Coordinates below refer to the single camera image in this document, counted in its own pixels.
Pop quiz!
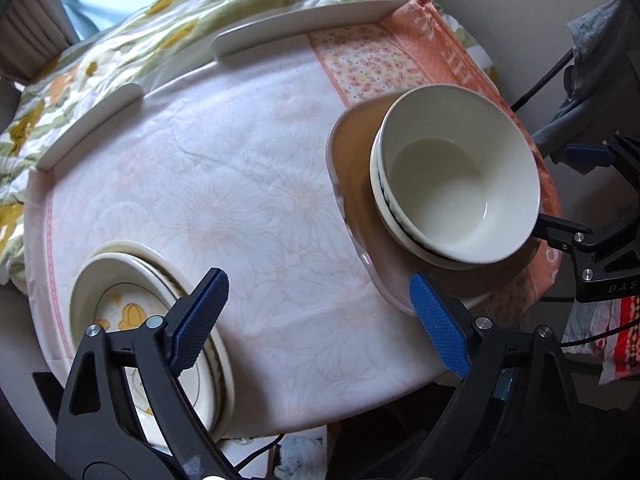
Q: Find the beige serving tray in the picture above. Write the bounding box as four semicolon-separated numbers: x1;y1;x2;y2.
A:
326;97;543;317

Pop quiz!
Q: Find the red patterned cloth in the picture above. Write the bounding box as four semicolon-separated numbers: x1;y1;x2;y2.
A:
597;295;640;386

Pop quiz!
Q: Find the large white oval plate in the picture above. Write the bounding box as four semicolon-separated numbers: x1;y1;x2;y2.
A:
82;241;236;436

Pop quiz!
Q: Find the floral quilted blanket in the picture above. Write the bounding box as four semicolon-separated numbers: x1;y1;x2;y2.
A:
0;0;501;286

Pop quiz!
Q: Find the long white table rail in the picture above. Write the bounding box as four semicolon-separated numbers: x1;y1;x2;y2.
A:
211;0;403;61

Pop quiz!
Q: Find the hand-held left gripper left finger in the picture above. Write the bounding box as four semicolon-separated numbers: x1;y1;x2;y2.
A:
54;268;238;478

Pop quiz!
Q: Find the grey curtain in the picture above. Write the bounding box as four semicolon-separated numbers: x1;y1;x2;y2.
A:
0;0;81;81

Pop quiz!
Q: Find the black rod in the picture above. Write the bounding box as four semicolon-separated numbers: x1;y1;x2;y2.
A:
510;50;576;111

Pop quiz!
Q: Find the black cable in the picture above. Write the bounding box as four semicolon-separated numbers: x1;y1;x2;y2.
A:
560;322;640;353

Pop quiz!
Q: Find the cream printed bowl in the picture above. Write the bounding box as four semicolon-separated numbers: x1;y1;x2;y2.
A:
370;85;542;263

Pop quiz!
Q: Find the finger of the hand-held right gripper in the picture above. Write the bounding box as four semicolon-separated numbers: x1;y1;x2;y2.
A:
536;214;628;261
564;132;640;201

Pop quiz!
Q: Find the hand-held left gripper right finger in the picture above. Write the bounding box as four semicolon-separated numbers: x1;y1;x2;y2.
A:
400;272;586;480

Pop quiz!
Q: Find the orange flowered cloth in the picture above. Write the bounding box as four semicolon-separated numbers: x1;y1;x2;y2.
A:
306;0;563;321

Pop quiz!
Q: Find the short white table rail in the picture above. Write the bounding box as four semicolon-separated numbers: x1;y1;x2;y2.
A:
37;83;145;173

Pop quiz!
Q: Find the pale floral tablecloth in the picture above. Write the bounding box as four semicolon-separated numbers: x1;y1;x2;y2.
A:
22;45;501;441

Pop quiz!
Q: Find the grey garment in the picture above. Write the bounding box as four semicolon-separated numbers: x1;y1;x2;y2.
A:
530;0;640;161

